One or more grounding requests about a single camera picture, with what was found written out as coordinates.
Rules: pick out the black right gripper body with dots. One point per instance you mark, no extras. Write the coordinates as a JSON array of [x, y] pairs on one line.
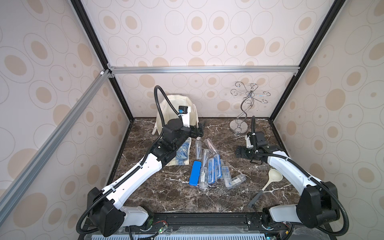
[[244, 152]]

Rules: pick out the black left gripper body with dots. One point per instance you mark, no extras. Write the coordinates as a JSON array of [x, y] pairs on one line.
[[187, 132]]

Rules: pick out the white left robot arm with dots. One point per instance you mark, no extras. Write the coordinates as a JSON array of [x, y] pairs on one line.
[[105, 211]]

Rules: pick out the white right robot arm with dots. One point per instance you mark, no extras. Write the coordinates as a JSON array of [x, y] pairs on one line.
[[317, 204]]

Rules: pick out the clear case pink compass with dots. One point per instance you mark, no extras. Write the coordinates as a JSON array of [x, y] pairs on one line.
[[211, 146]]

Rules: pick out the clear case blue compass front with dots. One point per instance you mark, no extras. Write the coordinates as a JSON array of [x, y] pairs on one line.
[[211, 171]]

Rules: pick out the clear case blue compass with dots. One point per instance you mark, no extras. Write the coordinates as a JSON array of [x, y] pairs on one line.
[[211, 171], [218, 166]]

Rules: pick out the clear case blue compass rear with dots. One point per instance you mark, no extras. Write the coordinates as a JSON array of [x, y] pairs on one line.
[[218, 166]]

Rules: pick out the chrome jewelry stand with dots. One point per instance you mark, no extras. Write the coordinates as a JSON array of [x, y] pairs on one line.
[[250, 94]]

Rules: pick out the clear case with barcode label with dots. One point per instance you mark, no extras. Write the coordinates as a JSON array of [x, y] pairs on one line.
[[236, 181]]

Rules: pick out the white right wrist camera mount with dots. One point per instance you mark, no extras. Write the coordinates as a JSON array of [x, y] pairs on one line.
[[249, 145]]

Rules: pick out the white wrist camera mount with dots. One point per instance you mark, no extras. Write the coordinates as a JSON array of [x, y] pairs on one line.
[[184, 113], [249, 145]]

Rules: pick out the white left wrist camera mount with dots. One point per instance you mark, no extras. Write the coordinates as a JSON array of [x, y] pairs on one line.
[[184, 113]]

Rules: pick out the white spatula black handle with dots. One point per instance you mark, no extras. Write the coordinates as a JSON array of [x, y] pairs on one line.
[[274, 176]]

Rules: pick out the aluminium frame rail back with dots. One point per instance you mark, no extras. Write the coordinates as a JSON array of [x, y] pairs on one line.
[[205, 70]]

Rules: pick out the aluminium frame rail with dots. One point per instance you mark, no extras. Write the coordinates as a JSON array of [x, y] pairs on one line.
[[29, 173], [205, 70]]

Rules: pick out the black corner frame post left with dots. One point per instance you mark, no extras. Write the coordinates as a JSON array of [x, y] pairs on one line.
[[96, 44]]

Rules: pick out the black corner frame post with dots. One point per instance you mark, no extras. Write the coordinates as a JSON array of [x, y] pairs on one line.
[[96, 44], [319, 36]]

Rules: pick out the black corner frame post right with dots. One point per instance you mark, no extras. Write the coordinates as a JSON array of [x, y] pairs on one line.
[[319, 36]]

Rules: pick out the aluminium frame rail left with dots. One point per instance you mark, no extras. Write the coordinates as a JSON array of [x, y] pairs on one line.
[[29, 173]]

